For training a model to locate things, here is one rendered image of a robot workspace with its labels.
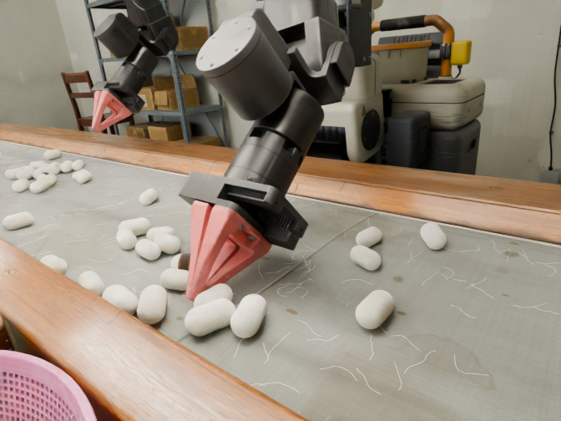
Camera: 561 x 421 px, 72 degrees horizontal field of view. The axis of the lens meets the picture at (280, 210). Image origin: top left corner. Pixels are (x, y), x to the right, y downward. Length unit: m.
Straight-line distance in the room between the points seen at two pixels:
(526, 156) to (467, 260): 1.99
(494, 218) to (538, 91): 1.88
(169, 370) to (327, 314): 0.13
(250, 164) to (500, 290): 0.23
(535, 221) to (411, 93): 0.82
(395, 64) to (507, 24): 1.11
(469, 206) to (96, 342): 0.38
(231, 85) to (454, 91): 0.93
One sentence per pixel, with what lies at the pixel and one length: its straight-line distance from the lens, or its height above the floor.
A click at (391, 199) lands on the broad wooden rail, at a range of 0.49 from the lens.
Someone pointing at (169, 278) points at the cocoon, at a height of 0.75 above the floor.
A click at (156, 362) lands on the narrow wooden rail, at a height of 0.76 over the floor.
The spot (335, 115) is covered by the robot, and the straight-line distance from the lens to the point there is 1.00.
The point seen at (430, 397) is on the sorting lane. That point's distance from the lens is 0.26.
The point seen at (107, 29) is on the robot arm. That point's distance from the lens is 0.89.
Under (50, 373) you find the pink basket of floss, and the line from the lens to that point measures 0.27.
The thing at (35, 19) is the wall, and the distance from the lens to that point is 5.59.
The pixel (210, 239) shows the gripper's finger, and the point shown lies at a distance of 0.31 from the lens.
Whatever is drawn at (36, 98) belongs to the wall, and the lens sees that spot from 5.49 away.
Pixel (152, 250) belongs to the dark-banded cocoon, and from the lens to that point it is 0.41.
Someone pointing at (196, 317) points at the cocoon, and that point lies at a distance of 0.29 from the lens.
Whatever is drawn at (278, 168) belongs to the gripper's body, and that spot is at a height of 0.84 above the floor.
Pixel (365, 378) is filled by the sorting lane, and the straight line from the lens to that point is 0.26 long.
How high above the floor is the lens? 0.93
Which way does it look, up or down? 22 degrees down
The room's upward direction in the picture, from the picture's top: 5 degrees counter-clockwise
